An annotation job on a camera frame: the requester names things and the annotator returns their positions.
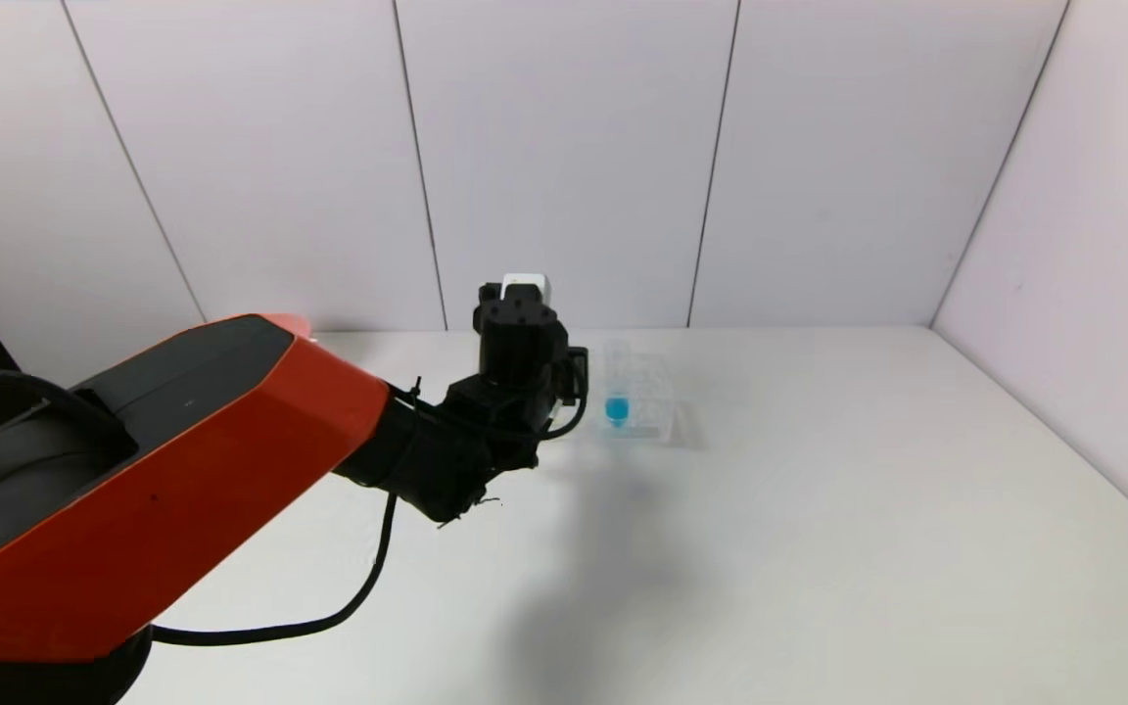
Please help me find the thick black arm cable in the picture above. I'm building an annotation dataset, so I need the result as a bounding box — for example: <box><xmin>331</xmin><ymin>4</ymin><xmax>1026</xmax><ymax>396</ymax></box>
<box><xmin>0</xmin><ymin>370</ymin><xmax>400</xmax><ymax>648</ymax></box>

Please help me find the clear acrylic test tube rack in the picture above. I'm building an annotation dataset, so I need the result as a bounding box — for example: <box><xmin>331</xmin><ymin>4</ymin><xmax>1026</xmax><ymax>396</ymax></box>
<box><xmin>579</xmin><ymin>353</ymin><xmax>685</xmax><ymax>445</ymax></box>

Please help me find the thin black camera cable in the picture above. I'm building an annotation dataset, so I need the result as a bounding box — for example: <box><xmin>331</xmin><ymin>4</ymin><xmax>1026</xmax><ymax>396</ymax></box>
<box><xmin>537</xmin><ymin>348</ymin><xmax>590</xmax><ymax>444</ymax></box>

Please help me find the test tube with blue pigment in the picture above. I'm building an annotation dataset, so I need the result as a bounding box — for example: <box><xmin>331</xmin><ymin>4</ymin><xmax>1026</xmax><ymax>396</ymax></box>
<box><xmin>604</xmin><ymin>338</ymin><xmax>633</xmax><ymax>430</ymax></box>

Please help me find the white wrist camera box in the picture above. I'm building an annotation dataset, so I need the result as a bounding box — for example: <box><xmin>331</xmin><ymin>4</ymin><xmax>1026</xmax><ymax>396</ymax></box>
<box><xmin>500</xmin><ymin>273</ymin><xmax>551</xmax><ymax>306</ymax></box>

